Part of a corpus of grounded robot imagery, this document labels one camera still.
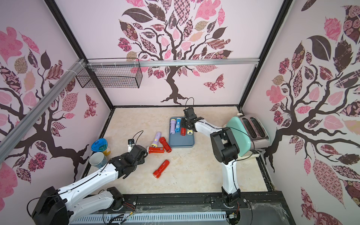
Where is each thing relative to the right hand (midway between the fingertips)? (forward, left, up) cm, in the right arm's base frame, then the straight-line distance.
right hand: (183, 121), depth 100 cm
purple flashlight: (+3, +8, -5) cm, 10 cm away
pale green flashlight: (-6, -5, -5) cm, 9 cm away
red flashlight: (-16, +12, -6) cm, 21 cm away
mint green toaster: (-17, -41, +9) cm, 45 cm away
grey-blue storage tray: (-9, +2, -8) cm, 12 cm away
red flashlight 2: (-7, 0, -3) cm, 8 cm away
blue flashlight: (0, +4, -4) cm, 6 cm away
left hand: (-27, +29, -1) cm, 39 cm away
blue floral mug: (-28, +52, 0) cm, 59 cm away
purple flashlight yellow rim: (-13, +19, -4) cm, 23 cm away
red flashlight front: (-36, +16, -5) cm, 40 cm away
